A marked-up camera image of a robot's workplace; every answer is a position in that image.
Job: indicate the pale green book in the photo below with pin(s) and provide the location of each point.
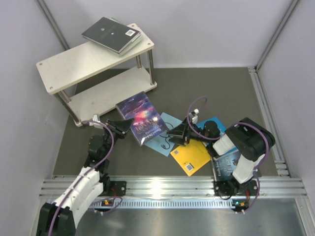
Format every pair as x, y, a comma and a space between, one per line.
123, 37

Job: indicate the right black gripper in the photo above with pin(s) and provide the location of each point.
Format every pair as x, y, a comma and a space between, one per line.
180, 133

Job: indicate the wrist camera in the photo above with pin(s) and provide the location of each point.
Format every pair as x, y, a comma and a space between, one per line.
96, 122
193, 115

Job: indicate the light blue cat book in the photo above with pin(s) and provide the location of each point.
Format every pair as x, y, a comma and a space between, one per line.
161, 143

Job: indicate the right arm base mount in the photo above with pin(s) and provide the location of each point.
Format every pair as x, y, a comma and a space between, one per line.
230, 188

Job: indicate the blue paperback book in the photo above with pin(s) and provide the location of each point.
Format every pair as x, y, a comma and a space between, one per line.
210, 129

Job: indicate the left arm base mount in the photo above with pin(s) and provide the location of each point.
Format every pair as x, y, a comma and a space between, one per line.
114, 188

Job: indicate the dark blue castle book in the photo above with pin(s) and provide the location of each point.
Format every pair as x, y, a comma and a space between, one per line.
224, 166

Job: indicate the aluminium frame profile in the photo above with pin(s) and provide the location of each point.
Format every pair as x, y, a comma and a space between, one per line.
52, 23

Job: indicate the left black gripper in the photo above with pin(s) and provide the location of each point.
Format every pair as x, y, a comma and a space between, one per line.
120, 127

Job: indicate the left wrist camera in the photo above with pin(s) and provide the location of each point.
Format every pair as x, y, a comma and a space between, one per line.
96, 122

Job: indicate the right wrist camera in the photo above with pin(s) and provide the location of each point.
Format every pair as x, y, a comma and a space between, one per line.
193, 115

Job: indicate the black shiny book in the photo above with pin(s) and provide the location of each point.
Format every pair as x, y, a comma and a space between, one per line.
100, 32

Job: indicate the white two-tier shelf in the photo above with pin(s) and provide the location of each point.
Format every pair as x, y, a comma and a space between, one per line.
90, 80

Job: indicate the slotted cable duct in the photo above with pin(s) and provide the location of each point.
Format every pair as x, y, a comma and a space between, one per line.
168, 204

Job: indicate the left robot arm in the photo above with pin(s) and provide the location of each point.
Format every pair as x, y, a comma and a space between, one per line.
92, 186

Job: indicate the purple Robinson Crusoe book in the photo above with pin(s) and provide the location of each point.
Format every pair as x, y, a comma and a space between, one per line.
147, 123

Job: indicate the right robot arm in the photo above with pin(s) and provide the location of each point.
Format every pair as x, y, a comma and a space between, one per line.
249, 138

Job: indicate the yellow book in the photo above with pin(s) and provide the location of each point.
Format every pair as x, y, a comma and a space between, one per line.
191, 157

